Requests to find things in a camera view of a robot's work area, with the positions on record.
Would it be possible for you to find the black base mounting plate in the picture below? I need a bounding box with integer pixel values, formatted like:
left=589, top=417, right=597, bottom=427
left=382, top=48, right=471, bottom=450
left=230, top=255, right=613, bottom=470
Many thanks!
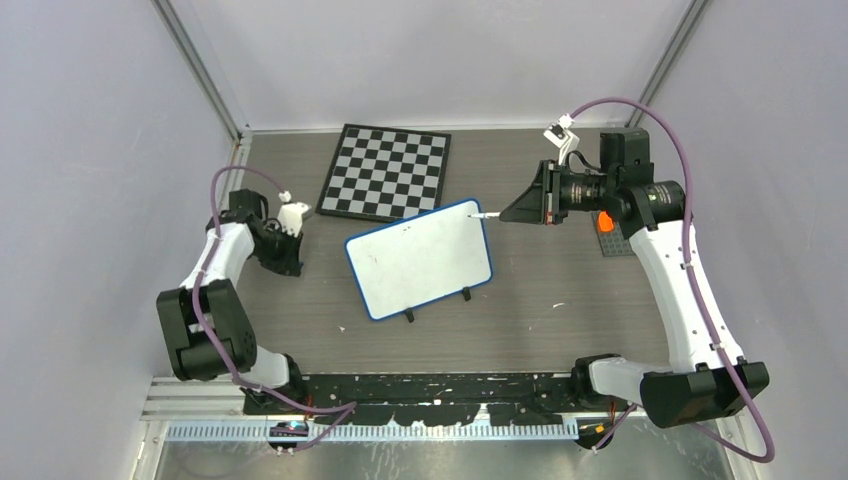
left=279, top=373, right=626, bottom=427

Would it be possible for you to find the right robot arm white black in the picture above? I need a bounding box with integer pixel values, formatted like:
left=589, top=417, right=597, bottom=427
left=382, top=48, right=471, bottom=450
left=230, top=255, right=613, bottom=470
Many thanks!
left=498, top=128, right=770, bottom=428

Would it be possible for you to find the slotted cable duct strip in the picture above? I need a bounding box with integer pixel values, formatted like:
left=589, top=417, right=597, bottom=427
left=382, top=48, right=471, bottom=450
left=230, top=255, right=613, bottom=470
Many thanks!
left=165, top=419, right=579, bottom=443

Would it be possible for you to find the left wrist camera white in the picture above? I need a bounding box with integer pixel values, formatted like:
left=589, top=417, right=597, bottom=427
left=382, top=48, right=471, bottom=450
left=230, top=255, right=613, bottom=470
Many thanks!
left=276, top=191, right=313, bottom=237

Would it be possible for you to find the aluminium front frame rail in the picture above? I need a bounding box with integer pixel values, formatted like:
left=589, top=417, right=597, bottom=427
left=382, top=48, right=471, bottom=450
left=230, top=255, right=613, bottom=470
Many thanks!
left=140, top=370, right=743, bottom=423

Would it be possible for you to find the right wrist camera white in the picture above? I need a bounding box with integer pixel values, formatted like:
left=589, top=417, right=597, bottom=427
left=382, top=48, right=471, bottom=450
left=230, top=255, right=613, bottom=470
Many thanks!
left=543, top=114, right=580, bottom=168

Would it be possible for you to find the blue white marker pen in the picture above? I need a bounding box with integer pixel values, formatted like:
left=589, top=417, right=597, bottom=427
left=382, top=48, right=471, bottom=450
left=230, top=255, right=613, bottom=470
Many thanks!
left=468, top=212, right=500, bottom=220

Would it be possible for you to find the orange curved block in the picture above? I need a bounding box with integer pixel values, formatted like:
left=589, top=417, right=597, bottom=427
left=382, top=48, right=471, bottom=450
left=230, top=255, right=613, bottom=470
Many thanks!
left=596, top=211, right=616, bottom=233

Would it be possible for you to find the grey studded base plate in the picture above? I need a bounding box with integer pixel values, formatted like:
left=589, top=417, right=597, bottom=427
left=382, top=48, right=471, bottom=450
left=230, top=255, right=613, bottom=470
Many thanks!
left=591, top=211, right=635, bottom=258

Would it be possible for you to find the whiteboard with blue frame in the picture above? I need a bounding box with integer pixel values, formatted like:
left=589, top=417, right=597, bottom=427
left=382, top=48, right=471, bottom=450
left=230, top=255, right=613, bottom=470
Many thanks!
left=344, top=198, right=494, bottom=322

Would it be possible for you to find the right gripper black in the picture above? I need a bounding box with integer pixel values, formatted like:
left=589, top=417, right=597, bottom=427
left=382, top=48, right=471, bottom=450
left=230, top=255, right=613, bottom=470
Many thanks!
left=501, top=159, right=616, bottom=224

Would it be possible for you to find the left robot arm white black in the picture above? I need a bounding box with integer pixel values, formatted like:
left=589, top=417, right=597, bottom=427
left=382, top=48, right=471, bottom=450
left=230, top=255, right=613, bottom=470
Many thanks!
left=156, top=189, right=312, bottom=414

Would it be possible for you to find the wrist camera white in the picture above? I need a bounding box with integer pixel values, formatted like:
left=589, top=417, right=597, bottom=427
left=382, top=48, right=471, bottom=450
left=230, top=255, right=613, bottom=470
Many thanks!
left=276, top=191, right=313, bottom=237
left=543, top=114, right=580, bottom=168

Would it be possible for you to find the black white checkerboard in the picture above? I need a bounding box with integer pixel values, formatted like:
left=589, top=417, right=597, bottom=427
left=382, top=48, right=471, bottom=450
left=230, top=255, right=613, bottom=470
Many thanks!
left=316, top=123, right=452, bottom=223

